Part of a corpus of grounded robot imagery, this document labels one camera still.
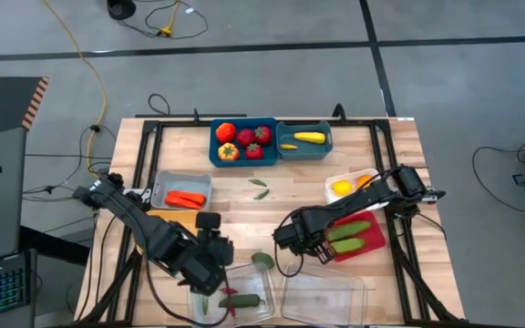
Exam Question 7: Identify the dark red tomato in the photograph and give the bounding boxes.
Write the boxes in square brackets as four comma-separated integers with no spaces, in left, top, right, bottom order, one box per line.
[253,125,273,147]

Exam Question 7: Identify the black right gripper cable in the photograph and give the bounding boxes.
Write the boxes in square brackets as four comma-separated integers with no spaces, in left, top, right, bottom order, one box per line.
[273,213,307,279]

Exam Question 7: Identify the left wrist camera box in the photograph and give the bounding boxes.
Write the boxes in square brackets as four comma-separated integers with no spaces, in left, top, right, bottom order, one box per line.
[195,210,222,231]

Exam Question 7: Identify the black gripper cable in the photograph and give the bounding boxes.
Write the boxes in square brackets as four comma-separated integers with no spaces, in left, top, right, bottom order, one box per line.
[273,213,307,279]
[143,266,245,328]

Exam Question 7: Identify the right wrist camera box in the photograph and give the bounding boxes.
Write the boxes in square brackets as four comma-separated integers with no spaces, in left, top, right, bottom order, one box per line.
[273,226,301,250]

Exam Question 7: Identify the light grey plastic basket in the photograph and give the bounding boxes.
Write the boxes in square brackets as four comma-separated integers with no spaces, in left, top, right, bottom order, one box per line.
[149,169,213,211]

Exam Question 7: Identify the round dark green pepper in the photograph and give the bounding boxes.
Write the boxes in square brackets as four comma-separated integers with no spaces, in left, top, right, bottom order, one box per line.
[250,251,276,271]

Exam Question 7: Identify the white plastic basket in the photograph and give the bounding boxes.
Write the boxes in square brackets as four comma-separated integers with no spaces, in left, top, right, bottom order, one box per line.
[324,167,389,211]

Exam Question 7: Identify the large hazard striped floor mat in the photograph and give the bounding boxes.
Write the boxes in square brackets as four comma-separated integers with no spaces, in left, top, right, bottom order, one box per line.
[0,76,51,140]

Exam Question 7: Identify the pink plastic basket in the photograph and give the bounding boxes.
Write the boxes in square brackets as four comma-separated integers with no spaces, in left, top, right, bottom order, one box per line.
[324,210,387,263]

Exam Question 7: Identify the black cable loop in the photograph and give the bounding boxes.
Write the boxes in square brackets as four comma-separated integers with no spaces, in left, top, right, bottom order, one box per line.
[147,92,171,118]

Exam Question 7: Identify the long green cucumber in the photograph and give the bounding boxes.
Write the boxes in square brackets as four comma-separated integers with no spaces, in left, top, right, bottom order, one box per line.
[324,220,374,243]

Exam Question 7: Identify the yellow floor cable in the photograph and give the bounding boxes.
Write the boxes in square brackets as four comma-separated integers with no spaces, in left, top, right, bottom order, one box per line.
[41,0,108,177]

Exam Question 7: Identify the black round stand base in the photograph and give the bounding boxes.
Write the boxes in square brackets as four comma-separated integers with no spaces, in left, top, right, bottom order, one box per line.
[106,0,138,22]

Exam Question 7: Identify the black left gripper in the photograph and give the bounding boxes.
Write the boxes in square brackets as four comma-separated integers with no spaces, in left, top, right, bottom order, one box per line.
[184,231,235,296]

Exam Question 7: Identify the black desk cables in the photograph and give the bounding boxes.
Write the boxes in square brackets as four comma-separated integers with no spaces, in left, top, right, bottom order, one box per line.
[21,152,108,197]

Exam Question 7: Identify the yellow lemon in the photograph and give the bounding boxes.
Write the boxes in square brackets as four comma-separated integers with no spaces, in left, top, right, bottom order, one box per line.
[331,179,355,198]

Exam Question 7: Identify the teal grey plastic basket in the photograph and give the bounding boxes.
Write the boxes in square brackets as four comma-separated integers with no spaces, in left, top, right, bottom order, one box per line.
[274,119,335,161]

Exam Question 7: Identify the black looped floor cable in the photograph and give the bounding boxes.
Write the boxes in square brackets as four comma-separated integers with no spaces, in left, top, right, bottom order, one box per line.
[117,0,210,41]

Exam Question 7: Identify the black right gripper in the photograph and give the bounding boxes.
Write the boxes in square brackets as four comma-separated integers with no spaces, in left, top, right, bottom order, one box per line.
[299,209,337,266]

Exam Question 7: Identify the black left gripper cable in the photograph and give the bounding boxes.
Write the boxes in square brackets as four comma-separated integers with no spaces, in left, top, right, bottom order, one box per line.
[143,266,245,328]

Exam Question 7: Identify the clear plastic container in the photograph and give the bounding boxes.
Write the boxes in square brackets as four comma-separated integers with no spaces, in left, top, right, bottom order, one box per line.
[189,260,276,327]
[279,261,367,328]

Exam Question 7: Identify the tan orange plastic basket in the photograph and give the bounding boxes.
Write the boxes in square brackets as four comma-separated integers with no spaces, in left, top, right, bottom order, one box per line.
[135,209,200,256]

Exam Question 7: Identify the light green cucumber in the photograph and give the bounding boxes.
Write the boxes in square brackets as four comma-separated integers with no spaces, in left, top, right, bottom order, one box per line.
[329,237,366,256]

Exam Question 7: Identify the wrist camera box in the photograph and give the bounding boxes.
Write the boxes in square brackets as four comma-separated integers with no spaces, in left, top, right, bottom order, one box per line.
[273,226,301,250]
[195,210,222,231]

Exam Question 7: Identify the pink toy spoon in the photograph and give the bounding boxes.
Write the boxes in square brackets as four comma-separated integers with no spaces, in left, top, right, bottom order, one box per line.
[167,190,208,206]

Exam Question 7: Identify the orange fruit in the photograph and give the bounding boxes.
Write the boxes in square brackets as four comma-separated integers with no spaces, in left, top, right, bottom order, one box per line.
[355,173,376,190]

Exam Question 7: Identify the dark blue plastic basket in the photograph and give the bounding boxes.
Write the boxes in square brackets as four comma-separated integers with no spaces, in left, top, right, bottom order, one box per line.
[208,117,280,169]

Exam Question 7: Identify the black aluminium table frame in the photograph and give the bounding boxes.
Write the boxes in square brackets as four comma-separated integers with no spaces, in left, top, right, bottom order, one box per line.
[74,116,467,328]

